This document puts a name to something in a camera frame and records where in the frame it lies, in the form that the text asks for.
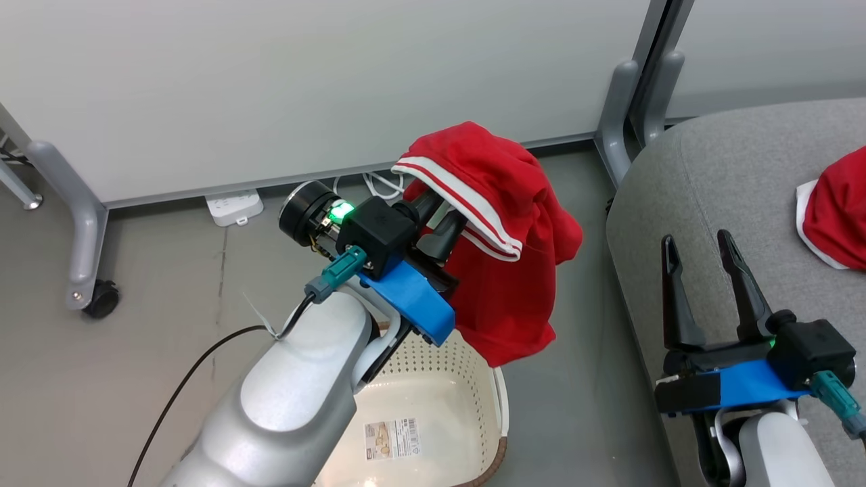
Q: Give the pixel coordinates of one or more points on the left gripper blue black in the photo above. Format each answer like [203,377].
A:
[413,297]

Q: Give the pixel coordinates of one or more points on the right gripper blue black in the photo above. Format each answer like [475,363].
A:
[717,389]

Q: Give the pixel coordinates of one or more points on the red garment with striped trim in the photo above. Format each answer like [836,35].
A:
[507,284]

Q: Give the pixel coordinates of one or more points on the red garment with white edge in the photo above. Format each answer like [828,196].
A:
[842,210]

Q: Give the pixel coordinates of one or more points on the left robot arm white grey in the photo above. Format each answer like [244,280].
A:
[291,392]

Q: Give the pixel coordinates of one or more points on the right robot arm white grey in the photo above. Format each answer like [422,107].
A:
[785,453]

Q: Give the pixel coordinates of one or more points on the grey fabric sofa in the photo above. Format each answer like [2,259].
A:
[731,169]

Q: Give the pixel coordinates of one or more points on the beige plastic laundry basket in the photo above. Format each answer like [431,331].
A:
[433,379]

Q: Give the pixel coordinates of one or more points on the large white partition panel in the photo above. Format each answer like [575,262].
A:
[304,81]

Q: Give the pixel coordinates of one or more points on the white zip tie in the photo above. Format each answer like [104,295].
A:
[260,316]

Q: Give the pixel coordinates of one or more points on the white power strip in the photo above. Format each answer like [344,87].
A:
[233,206]

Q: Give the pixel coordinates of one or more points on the basket label sticker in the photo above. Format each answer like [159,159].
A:
[392,439]

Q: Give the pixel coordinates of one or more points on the narrow white partition panel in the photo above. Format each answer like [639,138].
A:
[778,47]

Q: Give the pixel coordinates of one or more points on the black caster wheel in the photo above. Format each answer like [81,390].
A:
[101,299]

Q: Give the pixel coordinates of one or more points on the grey partition foot with caster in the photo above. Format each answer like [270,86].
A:
[81,237]

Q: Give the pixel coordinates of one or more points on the grey metal table leg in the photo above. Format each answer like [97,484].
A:
[20,189]

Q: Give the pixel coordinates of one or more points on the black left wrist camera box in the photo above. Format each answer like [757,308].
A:
[375,233]

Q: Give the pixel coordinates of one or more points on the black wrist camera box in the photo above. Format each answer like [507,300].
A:
[812,352]
[375,233]

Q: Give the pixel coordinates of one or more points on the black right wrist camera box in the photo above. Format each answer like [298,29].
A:
[812,352]

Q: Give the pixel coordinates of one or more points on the teal left camera connector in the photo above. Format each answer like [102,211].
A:
[338,270]

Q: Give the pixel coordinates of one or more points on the teal camera connector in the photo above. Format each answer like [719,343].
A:
[835,399]
[338,270]

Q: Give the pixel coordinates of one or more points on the teal right camera connector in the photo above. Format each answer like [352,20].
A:
[835,399]

